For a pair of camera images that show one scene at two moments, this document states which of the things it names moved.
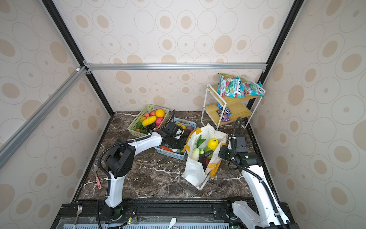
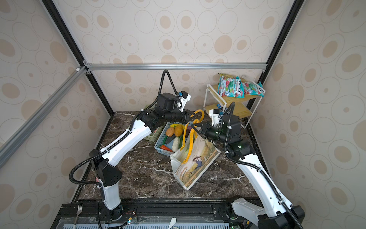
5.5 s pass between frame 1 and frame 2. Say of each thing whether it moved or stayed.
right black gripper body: moved
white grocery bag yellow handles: moved
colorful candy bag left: stayed
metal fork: stayed
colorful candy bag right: stayed
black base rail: stayed
